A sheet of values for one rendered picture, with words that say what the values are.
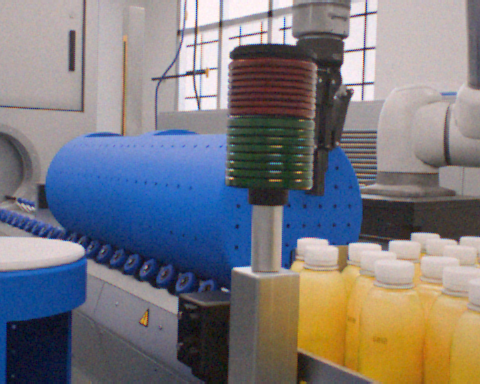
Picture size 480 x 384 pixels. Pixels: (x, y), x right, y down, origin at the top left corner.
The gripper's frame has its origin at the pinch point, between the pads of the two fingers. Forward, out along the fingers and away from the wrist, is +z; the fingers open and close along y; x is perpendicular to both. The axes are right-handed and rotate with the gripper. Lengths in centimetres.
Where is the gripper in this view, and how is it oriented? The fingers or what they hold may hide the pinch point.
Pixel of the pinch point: (315, 172)
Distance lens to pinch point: 105.6
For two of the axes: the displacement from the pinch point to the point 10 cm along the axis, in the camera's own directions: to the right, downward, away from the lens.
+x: -5.3, -0.6, 8.5
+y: 8.5, 0.0, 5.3
